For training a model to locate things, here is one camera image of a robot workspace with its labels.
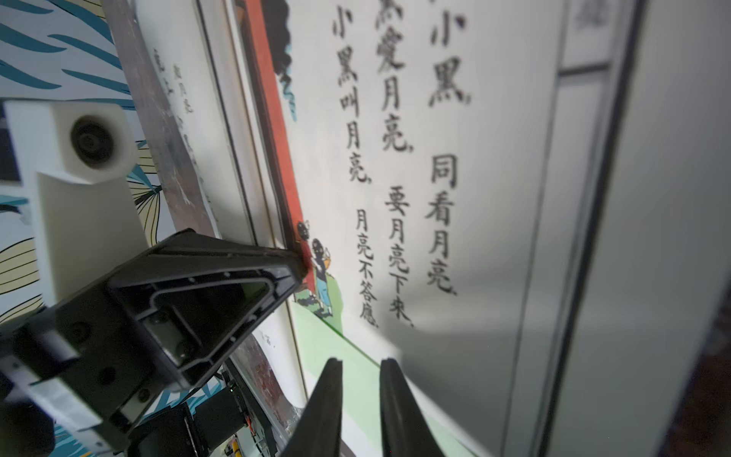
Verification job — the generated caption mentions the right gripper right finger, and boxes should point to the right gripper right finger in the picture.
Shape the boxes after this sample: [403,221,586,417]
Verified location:
[379,358,445,457]

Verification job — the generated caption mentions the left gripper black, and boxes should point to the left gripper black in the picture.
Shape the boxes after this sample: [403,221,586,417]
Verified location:
[1,230,306,454]

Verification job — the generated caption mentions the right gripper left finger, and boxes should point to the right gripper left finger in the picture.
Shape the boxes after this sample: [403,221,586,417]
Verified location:
[281,358,343,457]

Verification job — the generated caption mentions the green sticky note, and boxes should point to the green sticky note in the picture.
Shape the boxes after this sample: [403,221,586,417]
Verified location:
[287,299,475,457]

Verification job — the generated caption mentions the green cover picture book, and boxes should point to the green cover picture book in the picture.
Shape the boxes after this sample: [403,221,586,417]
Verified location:
[131,1,730,456]

